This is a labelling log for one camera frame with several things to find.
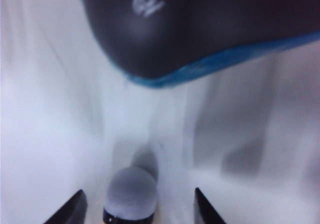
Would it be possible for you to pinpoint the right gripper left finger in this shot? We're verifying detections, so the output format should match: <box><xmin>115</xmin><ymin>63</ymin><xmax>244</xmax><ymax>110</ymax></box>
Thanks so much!
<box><xmin>44</xmin><ymin>189</ymin><xmax>88</xmax><ymax>224</ymax></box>

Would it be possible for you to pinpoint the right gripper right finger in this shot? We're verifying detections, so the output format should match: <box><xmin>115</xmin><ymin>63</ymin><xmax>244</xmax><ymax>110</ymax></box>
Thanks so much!
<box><xmin>194</xmin><ymin>187</ymin><xmax>226</xmax><ymax>224</ymax></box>

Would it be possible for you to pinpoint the white feather shuttlecock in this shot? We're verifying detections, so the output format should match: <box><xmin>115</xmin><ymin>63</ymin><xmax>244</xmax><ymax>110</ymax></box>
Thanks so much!
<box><xmin>102</xmin><ymin>167</ymin><xmax>158</xmax><ymax>224</ymax></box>

